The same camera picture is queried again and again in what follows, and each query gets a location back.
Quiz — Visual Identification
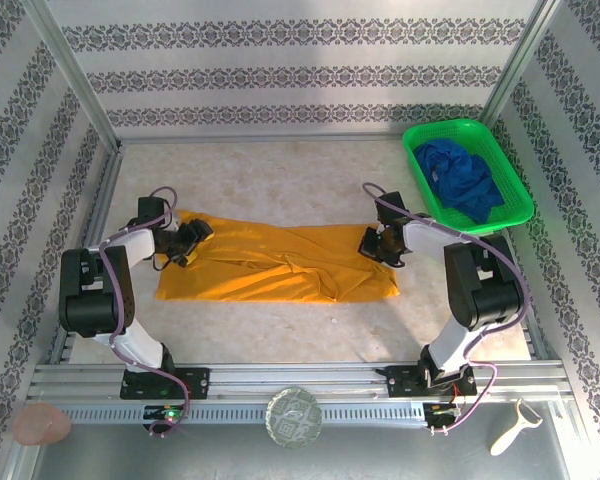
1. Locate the yellow printed t-shirt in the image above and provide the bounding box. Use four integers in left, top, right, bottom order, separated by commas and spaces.
154, 209, 401, 305

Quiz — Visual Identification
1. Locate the blue t-shirt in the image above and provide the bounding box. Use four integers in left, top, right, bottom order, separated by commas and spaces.
413, 141, 505, 225

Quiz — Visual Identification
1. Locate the green plastic basket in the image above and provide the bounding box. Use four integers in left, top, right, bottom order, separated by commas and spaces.
402, 118, 535, 239

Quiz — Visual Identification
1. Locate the round patterned glass dish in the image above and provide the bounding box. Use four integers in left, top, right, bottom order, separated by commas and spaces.
265, 385, 324, 450

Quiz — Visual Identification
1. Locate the pink translucent cup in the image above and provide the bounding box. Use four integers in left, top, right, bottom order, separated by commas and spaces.
13, 403, 74, 446

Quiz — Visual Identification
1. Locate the white peeler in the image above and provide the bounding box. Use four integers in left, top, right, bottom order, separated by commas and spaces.
489, 398, 544, 456

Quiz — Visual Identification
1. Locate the aluminium rail along wall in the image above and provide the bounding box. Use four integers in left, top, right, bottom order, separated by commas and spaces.
117, 132, 406, 147

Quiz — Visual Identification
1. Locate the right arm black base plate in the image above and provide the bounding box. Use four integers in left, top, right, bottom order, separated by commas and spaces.
384, 364, 479, 400

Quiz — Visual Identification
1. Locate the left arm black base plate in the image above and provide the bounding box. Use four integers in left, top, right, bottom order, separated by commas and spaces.
119, 366, 211, 401

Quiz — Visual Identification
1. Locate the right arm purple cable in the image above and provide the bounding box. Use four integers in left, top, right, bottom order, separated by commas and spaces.
362, 182, 532, 434

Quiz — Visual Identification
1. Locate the wide aluminium mounting rail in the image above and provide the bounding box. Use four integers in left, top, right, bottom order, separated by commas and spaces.
27, 362, 574, 406

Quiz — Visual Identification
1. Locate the slotted grey cable duct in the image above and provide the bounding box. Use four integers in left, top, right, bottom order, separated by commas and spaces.
59, 402, 426, 426

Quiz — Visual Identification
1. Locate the aluminium corner post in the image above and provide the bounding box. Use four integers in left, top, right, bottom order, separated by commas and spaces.
479, 0, 564, 126
22, 0, 121, 146

